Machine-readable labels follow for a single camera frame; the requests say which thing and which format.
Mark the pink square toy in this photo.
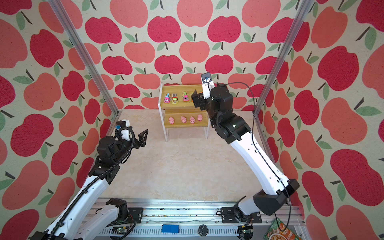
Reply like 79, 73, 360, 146
181, 116, 187, 124

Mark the pink teal toy car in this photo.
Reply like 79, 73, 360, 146
164, 93, 171, 104

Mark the wooden two-tier shelf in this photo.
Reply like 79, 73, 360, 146
158, 84, 210, 142

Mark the green pink toy bus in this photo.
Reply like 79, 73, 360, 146
172, 93, 179, 104

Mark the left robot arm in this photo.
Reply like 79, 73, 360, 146
31, 126, 149, 240

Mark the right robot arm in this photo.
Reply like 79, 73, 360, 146
192, 83, 300, 223

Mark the blue tape block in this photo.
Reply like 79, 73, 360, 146
162, 224, 180, 234

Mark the round black knob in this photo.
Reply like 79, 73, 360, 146
198, 225, 209, 237

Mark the green snack packet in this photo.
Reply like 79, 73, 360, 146
263, 218, 302, 240

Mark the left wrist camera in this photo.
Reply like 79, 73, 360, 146
116, 120, 132, 141

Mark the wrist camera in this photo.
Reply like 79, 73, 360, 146
201, 73, 215, 100
116, 120, 132, 141

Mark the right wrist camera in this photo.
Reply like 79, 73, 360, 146
201, 73, 215, 100

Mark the left aluminium frame post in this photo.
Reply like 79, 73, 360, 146
48, 1, 120, 119

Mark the aluminium frame post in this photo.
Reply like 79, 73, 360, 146
253, 0, 315, 120
48, 1, 120, 119

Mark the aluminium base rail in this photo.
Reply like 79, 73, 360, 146
84, 198, 311, 240

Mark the right aluminium frame post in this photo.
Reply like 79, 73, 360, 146
253, 0, 315, 120

